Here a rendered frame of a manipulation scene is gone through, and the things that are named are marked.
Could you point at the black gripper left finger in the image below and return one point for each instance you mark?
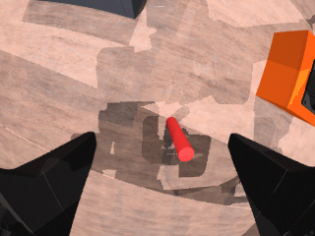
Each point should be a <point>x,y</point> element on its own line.
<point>44,193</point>

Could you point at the red peg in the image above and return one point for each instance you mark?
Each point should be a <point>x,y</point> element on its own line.
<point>179,139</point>

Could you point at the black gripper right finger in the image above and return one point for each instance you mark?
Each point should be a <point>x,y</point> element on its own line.
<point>279,190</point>

